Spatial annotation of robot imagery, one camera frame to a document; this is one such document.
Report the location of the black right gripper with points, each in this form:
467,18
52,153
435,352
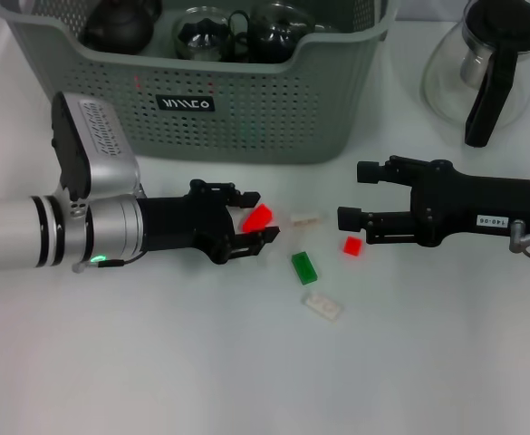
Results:
473,204

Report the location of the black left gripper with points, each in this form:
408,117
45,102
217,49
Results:
178,224

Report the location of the orange-red sloped brick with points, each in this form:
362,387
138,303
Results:
257,218

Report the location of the white hollow brick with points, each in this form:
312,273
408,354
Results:
307,219

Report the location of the small red brick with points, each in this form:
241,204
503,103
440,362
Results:
353,247

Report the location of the green studded brick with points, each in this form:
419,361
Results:
304,268

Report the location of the white studded plate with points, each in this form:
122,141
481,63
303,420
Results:
322,306

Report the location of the grey perforated storage bin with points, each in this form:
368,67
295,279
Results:
246,113

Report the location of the black teapot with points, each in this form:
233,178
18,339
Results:
119,27

